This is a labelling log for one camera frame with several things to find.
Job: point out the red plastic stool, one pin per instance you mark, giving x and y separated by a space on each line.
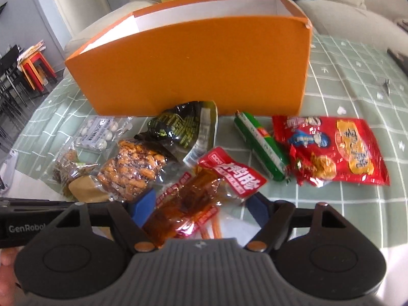
41 60

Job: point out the orange plastic stool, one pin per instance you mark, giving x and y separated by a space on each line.
32 79

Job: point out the red snack bag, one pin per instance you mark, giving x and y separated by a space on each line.
344 153

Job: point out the black gold egg packet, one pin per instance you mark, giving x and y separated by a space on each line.
172 124

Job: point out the green wrapped sausage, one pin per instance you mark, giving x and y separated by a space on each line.
261 143

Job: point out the red label spicy snack packet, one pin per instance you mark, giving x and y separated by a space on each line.
191 204

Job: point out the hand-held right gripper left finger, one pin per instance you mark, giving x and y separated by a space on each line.
143 207

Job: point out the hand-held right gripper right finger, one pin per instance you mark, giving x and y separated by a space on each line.
258 211

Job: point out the pile of papers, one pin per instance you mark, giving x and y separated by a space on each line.
32 49

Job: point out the tan snack packet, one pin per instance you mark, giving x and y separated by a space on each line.
84 189

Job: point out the clear packet of white balls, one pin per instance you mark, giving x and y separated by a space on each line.
95 132

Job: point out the brown snack packet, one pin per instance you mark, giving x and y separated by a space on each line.
65 169

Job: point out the person's left hand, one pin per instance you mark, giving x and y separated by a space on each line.
6 269

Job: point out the green checked tablecloth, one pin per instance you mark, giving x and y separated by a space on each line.
350 79

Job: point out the orange cardboard box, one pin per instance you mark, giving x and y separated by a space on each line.
191 70

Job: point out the white appliance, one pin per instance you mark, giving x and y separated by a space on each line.
7 172

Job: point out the clear packet of orange sticks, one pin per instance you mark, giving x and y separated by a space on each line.
213 229

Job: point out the beige sofa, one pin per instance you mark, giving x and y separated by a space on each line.
344 16

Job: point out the orange nut snack packet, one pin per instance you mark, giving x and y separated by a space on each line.
130 169

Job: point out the black dining chair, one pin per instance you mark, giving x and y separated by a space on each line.
9 83

